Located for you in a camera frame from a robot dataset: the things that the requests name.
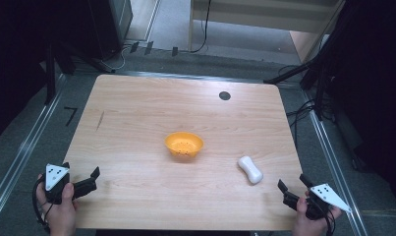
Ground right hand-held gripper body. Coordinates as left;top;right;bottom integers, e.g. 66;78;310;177
304;183;353;221

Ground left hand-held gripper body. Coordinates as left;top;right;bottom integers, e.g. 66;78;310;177
43;162;71;206

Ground white peanut-shaped bottle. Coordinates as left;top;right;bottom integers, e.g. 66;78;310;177
237;155;264;185

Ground orange plastic bowl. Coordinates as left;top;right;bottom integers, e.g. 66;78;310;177
164;131;205;161

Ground person's right hand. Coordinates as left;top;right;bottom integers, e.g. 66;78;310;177
291;191;343;236

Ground person's left hand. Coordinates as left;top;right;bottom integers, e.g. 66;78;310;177
35;174;80;236

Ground black angled tape mark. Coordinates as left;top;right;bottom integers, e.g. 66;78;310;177
63;106;79;128

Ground black metal stand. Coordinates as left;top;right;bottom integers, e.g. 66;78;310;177
42;38;116;106
263;48;337;122

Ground black curtain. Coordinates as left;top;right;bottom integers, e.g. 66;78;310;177
311;0;396;205
0;0;91;148

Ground black cabinet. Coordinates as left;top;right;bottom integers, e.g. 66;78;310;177
85;0;135;61

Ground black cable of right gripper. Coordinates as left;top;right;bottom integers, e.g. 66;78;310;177
322;206;338;236

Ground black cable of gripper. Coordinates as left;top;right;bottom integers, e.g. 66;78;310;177
322;206;338;236
31;176;54;234

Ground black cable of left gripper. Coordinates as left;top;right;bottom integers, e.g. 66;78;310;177
31;176;54;234

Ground metal floor rail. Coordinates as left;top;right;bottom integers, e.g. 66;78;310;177
302;89;370;236
115;69;305;89
0;73;68;224

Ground black floor cables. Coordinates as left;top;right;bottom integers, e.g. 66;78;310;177
284;63;337;141

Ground white floor cable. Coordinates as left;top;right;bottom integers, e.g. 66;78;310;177
99;44;131;72

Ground black hanging cable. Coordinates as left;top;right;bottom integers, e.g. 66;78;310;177
188;0;213;54

